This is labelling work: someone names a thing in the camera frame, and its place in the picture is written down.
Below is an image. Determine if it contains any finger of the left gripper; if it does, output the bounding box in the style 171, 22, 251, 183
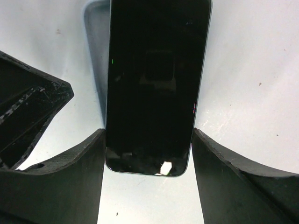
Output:
0, 52, 74, 169

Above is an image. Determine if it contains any translucent blue phone case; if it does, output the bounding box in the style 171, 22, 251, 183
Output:
83, 0, 111, 126

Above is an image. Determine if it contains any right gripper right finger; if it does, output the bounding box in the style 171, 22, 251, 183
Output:
192, 129, 299, 224

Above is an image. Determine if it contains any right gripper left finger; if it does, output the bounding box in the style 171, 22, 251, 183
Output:
0, 129, 105, 224

